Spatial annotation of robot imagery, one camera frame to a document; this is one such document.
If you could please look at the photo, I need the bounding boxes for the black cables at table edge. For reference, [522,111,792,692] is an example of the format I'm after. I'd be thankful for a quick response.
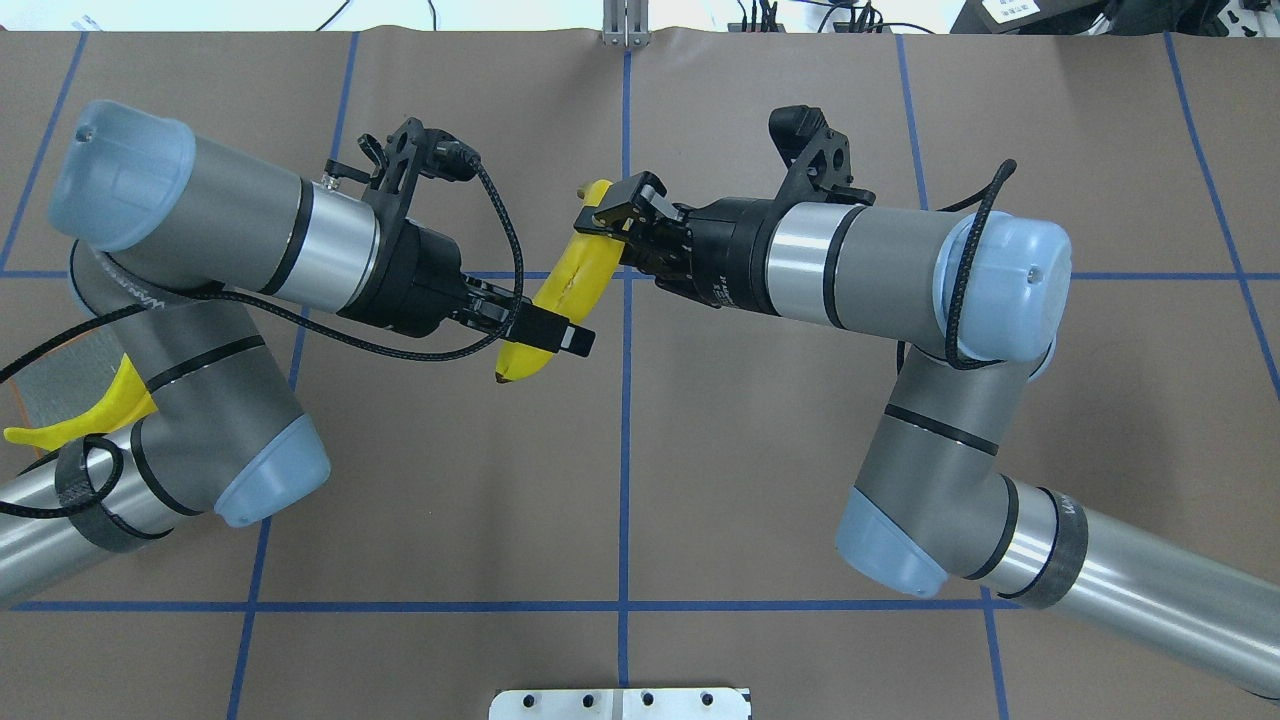
[727,0,936,35]

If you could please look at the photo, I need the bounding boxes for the black braided cable right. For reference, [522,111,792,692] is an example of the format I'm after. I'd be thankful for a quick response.
[934,158,1019,373]

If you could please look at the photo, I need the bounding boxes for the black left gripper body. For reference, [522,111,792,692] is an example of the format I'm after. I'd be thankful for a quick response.
[338,218,467,338]

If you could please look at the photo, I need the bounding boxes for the aluminium frame post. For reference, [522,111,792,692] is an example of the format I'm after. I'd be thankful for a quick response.
[600,0,652,50]

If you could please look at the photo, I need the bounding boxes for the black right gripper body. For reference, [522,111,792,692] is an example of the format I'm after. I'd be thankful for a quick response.
[625,197,778,313]

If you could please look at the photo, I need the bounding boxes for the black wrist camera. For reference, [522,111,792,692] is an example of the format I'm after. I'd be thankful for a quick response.
[768,105,876,208]
[323,117,481,222]

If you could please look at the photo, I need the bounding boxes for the black braided cable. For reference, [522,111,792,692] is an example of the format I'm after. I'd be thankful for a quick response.
[0,160,527,521]
[934,158,1019,373]

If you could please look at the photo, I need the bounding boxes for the bright yellow banana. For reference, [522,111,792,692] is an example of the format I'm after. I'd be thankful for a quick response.
[3,354,157,452]

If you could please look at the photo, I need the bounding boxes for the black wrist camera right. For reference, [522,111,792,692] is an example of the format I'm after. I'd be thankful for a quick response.
[768,105,876,208]

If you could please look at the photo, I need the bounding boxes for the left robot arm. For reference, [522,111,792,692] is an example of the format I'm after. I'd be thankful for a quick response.
[3,100,595,607]

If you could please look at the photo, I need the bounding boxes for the dark box with label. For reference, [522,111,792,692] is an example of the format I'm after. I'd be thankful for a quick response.
[948,1,1108,36]

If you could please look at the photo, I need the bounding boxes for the grey square plate orange rim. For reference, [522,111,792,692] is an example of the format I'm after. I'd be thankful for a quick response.
[3,329,125,430]

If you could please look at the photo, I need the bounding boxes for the black braided cable left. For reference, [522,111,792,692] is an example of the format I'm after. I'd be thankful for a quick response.
[0,160,527,521]

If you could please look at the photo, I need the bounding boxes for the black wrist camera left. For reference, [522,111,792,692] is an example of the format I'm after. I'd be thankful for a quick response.
[323,117,481,222]

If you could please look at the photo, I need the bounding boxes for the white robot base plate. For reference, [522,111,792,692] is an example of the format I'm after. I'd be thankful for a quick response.
[488,687,754,719]

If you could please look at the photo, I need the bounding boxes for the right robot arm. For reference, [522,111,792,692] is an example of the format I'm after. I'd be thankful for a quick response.
[573,170,1279,702]

